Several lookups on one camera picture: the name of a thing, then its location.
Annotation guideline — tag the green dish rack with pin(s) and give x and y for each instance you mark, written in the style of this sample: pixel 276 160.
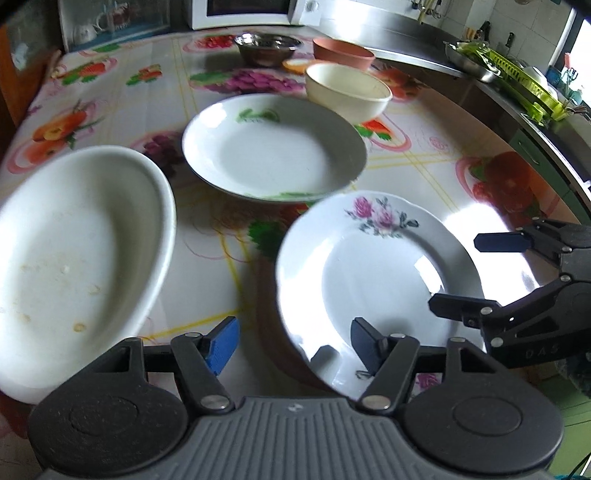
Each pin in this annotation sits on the green dish rack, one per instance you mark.
pixel 540 106

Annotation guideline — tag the white oval deep dish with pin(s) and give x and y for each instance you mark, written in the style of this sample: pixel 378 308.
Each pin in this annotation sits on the white oval deep dish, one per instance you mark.
pixel 86 242

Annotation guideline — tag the clear cup storage cabinet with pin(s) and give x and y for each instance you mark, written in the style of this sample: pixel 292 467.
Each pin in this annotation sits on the clear cup storage cabinet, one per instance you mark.
pixel 86 24

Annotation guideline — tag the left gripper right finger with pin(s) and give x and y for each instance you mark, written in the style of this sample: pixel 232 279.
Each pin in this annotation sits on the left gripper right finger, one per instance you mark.
pixel 390 360

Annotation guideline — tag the white plate green leaf print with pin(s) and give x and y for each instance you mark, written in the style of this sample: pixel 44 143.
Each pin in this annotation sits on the white plate green leaf print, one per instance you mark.
pixel 272 148

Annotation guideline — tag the pink plastic bowl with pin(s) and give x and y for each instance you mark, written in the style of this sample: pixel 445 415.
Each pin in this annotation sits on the pink plastic bowl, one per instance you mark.
pixel 342 53

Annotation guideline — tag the brown wooden cabinet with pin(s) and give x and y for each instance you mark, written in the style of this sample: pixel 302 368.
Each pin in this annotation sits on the brown wooden cabinet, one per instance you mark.
pixel 30 40

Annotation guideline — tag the white plate pink flowers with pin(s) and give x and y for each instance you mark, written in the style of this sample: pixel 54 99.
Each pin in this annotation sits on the white plate pink flowers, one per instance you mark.
pixel 371 255

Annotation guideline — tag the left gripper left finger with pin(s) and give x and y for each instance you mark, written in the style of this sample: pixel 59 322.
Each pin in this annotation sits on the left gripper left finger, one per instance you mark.
pixel 199 359

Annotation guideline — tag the stainless steel bowl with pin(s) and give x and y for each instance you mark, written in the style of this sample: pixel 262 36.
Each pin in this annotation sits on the stainless steel bowl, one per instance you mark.
pixel 266 50

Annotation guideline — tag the steel tray with greens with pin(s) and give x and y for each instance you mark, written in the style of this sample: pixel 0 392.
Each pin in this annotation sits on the steel tray with greens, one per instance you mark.
pixel 471 64

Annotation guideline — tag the orange round lid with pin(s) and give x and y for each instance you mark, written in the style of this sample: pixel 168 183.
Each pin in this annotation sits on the orange round lid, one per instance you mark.
pixel 298 66

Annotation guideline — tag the cream plastic bowl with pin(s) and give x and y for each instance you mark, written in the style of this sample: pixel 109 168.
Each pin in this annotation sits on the cream plastic bowl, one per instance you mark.
pixel 356 95

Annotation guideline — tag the white microwave oven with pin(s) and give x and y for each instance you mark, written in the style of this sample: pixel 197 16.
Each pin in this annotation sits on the white microwave oven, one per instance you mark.
pixel 205 14

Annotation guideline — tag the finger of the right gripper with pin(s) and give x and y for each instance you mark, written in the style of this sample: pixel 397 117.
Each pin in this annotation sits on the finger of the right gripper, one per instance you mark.
pixel 467 310
pixel 502 242

